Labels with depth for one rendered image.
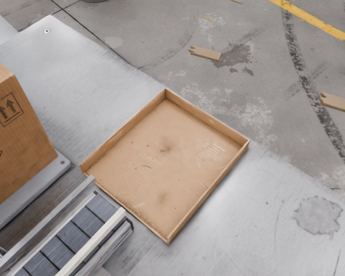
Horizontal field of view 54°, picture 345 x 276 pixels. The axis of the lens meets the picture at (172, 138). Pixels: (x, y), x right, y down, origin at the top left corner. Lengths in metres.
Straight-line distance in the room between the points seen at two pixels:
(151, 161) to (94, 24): 1.84
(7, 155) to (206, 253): 0.44
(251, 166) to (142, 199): 0.26
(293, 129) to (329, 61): 0.63
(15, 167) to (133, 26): 1.86
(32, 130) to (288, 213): 0.56
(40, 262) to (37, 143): 0.23
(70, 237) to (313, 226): 0.50
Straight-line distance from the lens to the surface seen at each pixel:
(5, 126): 0.68
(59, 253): 0.71
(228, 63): 2.24
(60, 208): 0.65
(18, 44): 1.17
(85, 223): 0.71
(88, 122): 0.90
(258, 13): 2.67
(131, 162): 0.81
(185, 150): 0.82
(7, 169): 0.76
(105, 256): 0.71
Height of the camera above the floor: 1.53
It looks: 56 degrees down
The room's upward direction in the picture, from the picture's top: straight up
